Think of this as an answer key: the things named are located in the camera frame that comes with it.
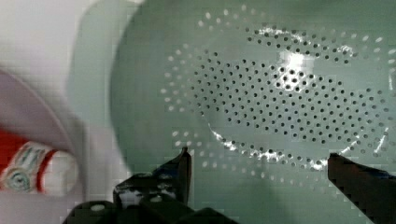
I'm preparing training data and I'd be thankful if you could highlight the green oval plastic strainer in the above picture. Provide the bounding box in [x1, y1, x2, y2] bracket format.
[110, 0, 395, 224]

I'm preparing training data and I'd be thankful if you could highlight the purple round plate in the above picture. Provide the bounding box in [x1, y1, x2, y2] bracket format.
[1, 71, 85, 199]

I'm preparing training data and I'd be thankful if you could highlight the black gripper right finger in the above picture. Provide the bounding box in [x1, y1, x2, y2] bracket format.
[327, 153, 396, 224]

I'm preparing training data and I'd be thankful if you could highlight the red ketchup bottle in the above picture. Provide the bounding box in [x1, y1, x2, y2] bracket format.
[0, 131, 79, 197]

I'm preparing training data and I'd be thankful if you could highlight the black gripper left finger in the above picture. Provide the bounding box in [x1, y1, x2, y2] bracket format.
[113, 147, 192, 209]

